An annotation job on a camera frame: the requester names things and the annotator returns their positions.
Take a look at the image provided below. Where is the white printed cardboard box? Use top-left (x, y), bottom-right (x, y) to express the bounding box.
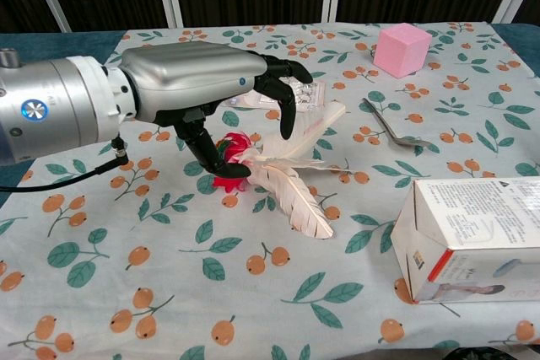
top-left (390, 177), bottom-right (540, 305)

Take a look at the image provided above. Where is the clear plastic packet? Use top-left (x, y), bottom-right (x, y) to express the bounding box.
top-left (222, 79), bottom-right (328, 114)

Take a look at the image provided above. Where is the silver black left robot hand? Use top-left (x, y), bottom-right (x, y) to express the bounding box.
top-left (117, 42), bottom-right (314, 179)

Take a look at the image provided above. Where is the pink foam cube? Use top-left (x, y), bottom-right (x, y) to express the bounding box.
top-left (372, 22), bottom-right (433, 79)

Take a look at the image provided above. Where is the fruit and leaf print tablecloth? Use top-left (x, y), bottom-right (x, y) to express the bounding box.
top-left (0, 21), bottom-right (540, 360)

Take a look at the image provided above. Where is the black object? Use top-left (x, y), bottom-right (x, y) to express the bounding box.
top-left (445, 347), bottom-right (514, 360)

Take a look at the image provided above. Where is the white feather shuttlecock red base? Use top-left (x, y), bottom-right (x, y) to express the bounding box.
top-left (212, 99), bottom-right (354, 241)

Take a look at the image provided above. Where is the metal spoon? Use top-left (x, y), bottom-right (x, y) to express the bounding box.
top-left (361, 97), bottom-right (434, 151)

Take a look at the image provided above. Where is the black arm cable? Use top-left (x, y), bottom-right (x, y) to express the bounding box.
top-left (0, 134), bottom-right (131, 193)

